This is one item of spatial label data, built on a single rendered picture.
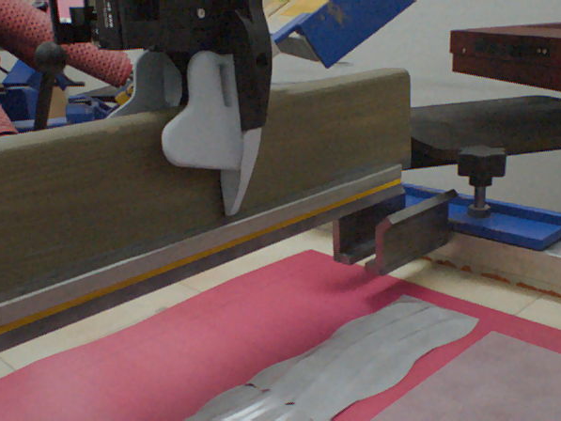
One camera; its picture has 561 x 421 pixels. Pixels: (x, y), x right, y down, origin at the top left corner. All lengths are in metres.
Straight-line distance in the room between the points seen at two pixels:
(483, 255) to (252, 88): 0.31
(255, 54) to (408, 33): 2.41
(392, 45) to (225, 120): 2.45
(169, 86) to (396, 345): 0.23
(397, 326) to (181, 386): 0.16
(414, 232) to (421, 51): 2.17
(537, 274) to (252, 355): 0.25
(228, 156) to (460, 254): 0.31
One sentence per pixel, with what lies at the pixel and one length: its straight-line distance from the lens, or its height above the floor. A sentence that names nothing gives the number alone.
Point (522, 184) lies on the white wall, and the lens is 2.58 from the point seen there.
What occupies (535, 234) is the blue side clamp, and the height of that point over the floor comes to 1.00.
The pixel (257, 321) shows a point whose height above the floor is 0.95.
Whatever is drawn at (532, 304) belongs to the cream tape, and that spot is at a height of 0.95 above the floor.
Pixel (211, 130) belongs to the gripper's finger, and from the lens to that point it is 0.36.
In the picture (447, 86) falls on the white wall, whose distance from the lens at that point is 2.66.
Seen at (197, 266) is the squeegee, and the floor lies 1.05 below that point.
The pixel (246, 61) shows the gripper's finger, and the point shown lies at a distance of 0.35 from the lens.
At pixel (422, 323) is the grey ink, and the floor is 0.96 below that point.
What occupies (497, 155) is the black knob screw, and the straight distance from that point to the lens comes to 0.60.
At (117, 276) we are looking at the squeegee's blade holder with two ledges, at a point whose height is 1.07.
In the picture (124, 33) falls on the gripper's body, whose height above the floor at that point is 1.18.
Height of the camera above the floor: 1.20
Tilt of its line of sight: 18 degrees down
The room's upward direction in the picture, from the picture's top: 3 degrees counter-clockwise
